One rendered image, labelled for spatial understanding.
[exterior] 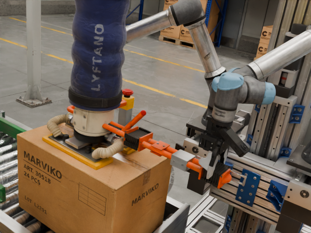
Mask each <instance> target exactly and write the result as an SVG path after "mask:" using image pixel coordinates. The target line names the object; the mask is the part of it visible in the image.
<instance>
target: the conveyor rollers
mask: <svg viewBox="0 0 311 233"><path fill-rule="evenodd" d="M17 158H18V153H17V140H16V139H14V138H13V137H11V136H9V135H7V134H5V133H3V132H2V131H0V184H4V183H6V182H8V181H10V180H13V179H15V178H17V177H18V168H17V167H18V159H17ZM14 168H16V169H14ZM12 169H14V170H12ZM10 170H11V171H10ZM7 171H9V172H7ZM5 172H7V173H5ZM3 173H4V174H3ZM1 174H2V175H1ZM3 186H5V188H6V193H8V192H11V191H13V190H15V189H17V188H18V187H19V185H18V178H17V179H15V180H13V181H11V182H9V183H6V184H4V185H3ZM17 200H19V190H16V191H14V192H12V193H10V194H8V195H6V201H5V202H3V203H0V209H2V208H3V207H5V206H7V205H9V204H11V203H13V202H15V201H17ZM2 211H3V212H4V213H6V214H7V215H8V216H10V217H13V216H15V215H16V214H18V213H20V212H22V211H24V210H23V209H22V208H21V207H20V206H19V202H18V203H16V204H14V205H12V206H10V207H8V208H6V209H4V210H2ZM172 215H173V214H170V215H169V216H168V217H166V218H165V219H164V220H163V222H162V223H164V222H165V221H166V220H167V219H168V218H170V217H171V216H172ZM33 219H35V217H33V216H32V215H31V214H29V213H28V212H25V213H23V214H22V215H20V216H18V217H16V218H14V220H15V221H17V222H18V223H19V224H21V225H22V226H23V225H25V224H27V223H28V222H30V221H32V220H33ZM159 227H160V226H159ZM159 227H158V228H159ZM26 228H27V229H28V230H29V231H31V232H32V233H38V232H40V231H42V230H44V229H45V228H47V226H46V225H44V224H43V223H42V222H40V221H36V222H34V223H33V224H31V225H29V226H28V227H26ZM46 233H55V232H54V231H53V230H49V231H47V232H46ZM152 233H153V232H152Z"/></svg>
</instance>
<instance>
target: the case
mask: <svg viewBox="0 0 311 233"><path fill-rule="evenodd" d="M65 124H66V123H61V124H59V125H58V127H59V128H60V130H61V132H63V133H65V134H68V135H69V136H71V137H74V130H73V129H71V128H69V127H67V126H65ZM50 134H52V133H51V132H50V131H49V130H48V128H47V125H44V126H41V127H38V128H35V129H31V130H28V131H26V132H23V133H20V134H17V153H18V185H19V206H20V207H21V208H22V209H23V210H25V211H26V212H28V213H29V214H31V215H32V216H33V217H35V218H36V219H37V220H39V221H40V222H42V223H43V224H44V225H46V226H47V227H48V228H50V229H51V230H53V231H54V232H55V233H152V232H154V231H155V230H156V229H157V228H158V227H159V226H160V225H161V224H162V222H163V217H164V211H165V205H166V199H167V194H168V186H169V180H170V174H171V169H172V165H170V161H171V159H168V158H166V157H164V156H161V157H160V156H158V155H156V154H154V153H151V152H150V151H151V150H149V149H147V148H146V149H144V150H142V151H140V152H139V151H138V150H137V151H134V152H132V153H130V154H125V153H123V152H118V153H117V154H115V155H113V156H111V158H113V162H112V163H110V164H108V165H106V166H104V167H102V168H100V169H98V170H95V169H93V168H91V167H89V166H87V165H86V164H84V163H82V162H80V161H78V160H77V159H75V158H73V157H71V156H69V155H68V154H66V153H64V152H62V151H61V150H59V149H57V148H55V147H53V146H52V145H50V144H48V143H46V142H44V141H43V140H42V137H43V136H46V135H50Z"/></svg>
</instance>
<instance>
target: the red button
mask: <svg viewBox="0 0 311 233"><path fill-rule="evenodd" d="M122 92H123V95H124V97H125V98H130V97H131V95H132V94H133V91H132V90H131V89H123V90H122Z"/></svg>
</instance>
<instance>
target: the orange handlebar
mask: <svg viewBox="0 0 311 233"><path fill-rule="evenodd" d="M126 105H127V102H126V100H124V99H122V101H121V105H120V106H119V107H118V108H120V107H123V106H126ZM74 108H75V107H74V106H73V105H71V106H69V107H68V108H67V111H68V112H70V113H72V114H73V113H74ZM110 124H112V125H114V126H117V127H119V128H121V129H123V128H124V126H122V125H120V124H118V123H115V122H113V121H111V122H110ZM102 128H104V129H107V130H109V131H111V132H113V133H115V134H117V135H119V136H121V137H123V138H124V132H123V131H121V130H119V129H117V128H115V127H112V126H110V125H108V124H106V123H104V124H103V125H102ZM142 146H143V147H145V148H147V149H149V150H151V151H150V152H151V153H154V154H156V155H158V156H160V157H161V156H164V157H166V158H168V159H171V155H172V154H173V153H175V152H177V151H178V150H176V149H174V148H172V147H170V145H169V144H167V143H164V142H162V141H156V140H153V139H151V138H149V140H148V142H145V141H143V142H142ZM186 166H187V167H188V168H190V169H192V170H194V171H197V172H199V171H200V167H201V165H200V164H199V159H196V158H194V159H193V161H192V162H188V163H187V165H186ZM231 179H232V177H231V175H230V174H228V175H227V176H226V177H225V178H224V179H223V181H222V183H224V184H226V183H229V182H230V181H231Z"/></svg>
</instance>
